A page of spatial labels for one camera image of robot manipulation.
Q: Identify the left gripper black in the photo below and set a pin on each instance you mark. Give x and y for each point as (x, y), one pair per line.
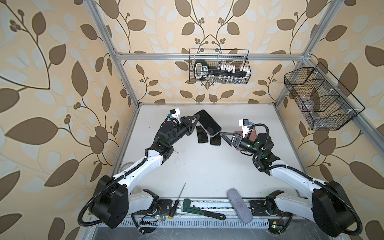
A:
(187, 124)

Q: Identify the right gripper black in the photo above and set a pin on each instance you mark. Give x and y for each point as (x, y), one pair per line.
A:
(237, 144)

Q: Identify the blue phone black screen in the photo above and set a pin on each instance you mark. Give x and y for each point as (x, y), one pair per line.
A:
(216, 140)

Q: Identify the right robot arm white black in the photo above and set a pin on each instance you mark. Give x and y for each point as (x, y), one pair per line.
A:
(324, 203)

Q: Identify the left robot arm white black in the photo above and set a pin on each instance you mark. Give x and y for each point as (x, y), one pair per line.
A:
(113, 200)

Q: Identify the white tape roll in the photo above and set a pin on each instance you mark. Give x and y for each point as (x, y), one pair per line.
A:
(126, 166)

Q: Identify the green pipe wrench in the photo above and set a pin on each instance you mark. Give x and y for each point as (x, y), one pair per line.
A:
(188, 208)

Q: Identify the grey oblong pouch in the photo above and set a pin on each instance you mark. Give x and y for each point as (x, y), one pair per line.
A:
(239, 205)

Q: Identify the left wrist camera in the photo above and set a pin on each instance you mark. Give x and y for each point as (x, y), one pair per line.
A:
(174, 113)

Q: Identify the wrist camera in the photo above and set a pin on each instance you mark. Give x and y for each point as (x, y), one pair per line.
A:
(174, 113)
(246, 127)

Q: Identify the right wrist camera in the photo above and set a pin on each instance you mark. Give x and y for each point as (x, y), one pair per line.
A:
(246, 127)

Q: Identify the black socket set rail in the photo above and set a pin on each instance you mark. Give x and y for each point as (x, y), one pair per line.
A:
(202, 70)

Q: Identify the black wire basket back wall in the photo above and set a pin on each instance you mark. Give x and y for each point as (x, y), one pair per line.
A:
(237, 57)

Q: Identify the black wire basket wall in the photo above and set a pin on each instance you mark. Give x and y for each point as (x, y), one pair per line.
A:
(237, 57)
(326, 103)

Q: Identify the screwdriver black yellow handle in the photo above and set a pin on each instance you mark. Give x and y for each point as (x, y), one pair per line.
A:
(175, 206)

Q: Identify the black wire basket right wall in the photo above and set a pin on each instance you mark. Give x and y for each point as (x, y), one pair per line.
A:
(326, 103)

